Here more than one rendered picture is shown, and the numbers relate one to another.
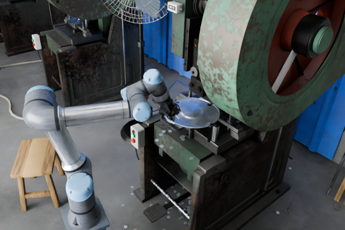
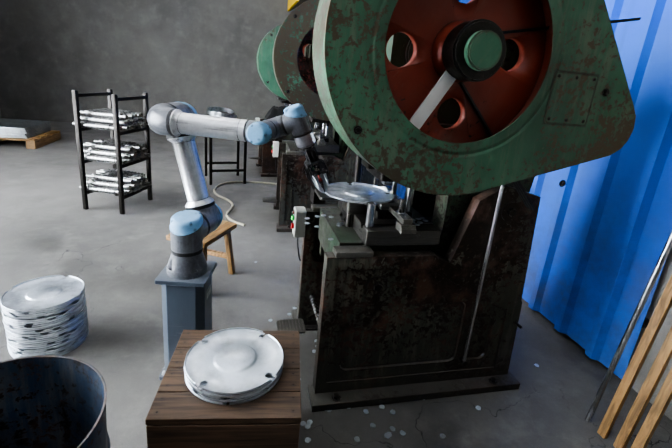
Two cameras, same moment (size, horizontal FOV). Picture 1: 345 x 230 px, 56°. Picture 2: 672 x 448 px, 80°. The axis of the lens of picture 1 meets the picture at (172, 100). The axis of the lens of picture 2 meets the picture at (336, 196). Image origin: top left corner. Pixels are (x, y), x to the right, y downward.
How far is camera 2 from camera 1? 0.87 m
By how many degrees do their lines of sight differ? 28
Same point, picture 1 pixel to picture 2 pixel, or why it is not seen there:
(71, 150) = (195, 182)
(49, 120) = (161, 116)
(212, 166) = (349, 251)
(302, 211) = (523, 423)
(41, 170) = not seen: hidden behind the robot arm
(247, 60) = (343, 38)
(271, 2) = not seen: outside the picture
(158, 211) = (294, 326)
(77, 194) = (175, 224)
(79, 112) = (194, 117)
